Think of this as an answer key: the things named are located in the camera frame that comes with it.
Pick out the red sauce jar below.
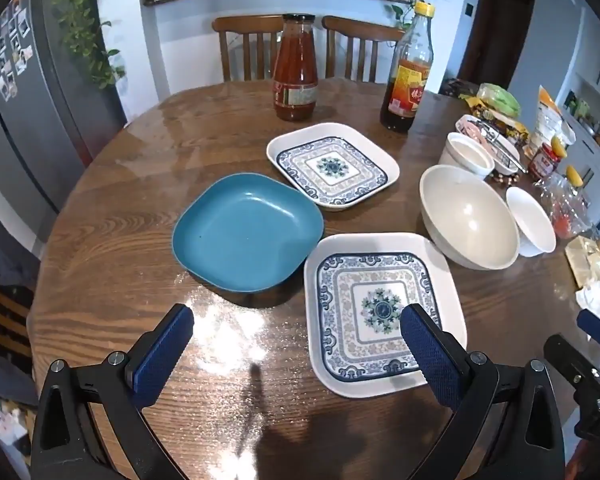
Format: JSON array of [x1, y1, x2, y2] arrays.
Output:
[[527, 142, 562, 182]]

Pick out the yellow snack packet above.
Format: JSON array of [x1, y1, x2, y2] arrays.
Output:
[[467, 97, 531, 146]]

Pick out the white straight-sided bowl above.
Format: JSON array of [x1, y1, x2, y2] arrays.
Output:
[[438, 132, 496, 180]]

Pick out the orange and white bag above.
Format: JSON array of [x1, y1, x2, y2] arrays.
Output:
[[527, 85, 578, 158]]

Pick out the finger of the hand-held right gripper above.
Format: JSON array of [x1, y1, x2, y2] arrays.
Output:
[[544, 333, 600, 386], [576, 308, 600, 348]]

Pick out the floor clutter pile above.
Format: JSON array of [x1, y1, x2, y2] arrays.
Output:
[[0, 385, 36, 466]]

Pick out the crumpled white tissue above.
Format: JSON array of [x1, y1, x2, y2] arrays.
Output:
[[575, 280, 600, 318]]

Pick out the wooden chair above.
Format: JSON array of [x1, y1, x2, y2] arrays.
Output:
[[321, 15, 406, 83], [212, 15, 286, 82]]

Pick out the group of fridge photo magnets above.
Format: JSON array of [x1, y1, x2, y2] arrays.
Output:
[[0, 0, 35, 101]]

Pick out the clear plastic bag of tomatoes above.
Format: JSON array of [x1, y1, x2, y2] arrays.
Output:
[[535, 172, 598, 241]]

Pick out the white utensil tray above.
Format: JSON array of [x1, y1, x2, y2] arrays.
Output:
[[455, 114, 523, 176]]

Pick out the yellowish tissue box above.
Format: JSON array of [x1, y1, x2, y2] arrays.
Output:
[[565, 235, 600, 288]]

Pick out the dark brown door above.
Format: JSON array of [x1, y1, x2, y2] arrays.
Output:
[[457, 0, 537, 92]]

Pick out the small white bowl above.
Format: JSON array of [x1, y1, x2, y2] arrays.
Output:
[[505, 186, 557, 258]]

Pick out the white blue patterned square plate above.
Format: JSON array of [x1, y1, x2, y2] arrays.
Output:
[[304, 232, 468, 399], [266, 122, 401, 212]]

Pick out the wooden slatted bench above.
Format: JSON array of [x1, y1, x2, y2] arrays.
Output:
[[0, 270, 36, 376]]

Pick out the large green hanging vine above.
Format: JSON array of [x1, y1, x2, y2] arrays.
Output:
[[47, 0, 127, 91]]

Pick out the red sauce bottle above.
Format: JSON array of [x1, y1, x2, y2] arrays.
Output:
[[272, 13, 319, 122]]

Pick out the large white bowl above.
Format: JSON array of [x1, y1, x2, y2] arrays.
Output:
[[419, 164, 521, 271]]

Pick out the dark vinegar bottle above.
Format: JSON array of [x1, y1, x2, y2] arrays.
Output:
[[379, 1, 437, 135]]

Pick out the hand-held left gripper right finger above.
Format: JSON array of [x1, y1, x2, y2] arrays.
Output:
[[399, 303, 566, 480]]

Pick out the metal tongs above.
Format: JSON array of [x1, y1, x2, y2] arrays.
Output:
[[475, 120, 527, 172]]

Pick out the grey refrigerator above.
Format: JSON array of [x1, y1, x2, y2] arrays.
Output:
[[0, 0, 126, 256]]

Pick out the dark patterned packet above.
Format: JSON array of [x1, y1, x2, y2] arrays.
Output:
[[439, 77, 481, 98]]

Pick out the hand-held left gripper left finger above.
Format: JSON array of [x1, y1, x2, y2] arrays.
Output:
[[31, 303, 196, 480]]

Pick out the green vegetable bag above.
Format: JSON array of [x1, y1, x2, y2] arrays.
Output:
[[476, 82, 522, 117]]

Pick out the dark cloth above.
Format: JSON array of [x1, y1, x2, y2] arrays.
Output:
[[0, 217, 41, 301]]

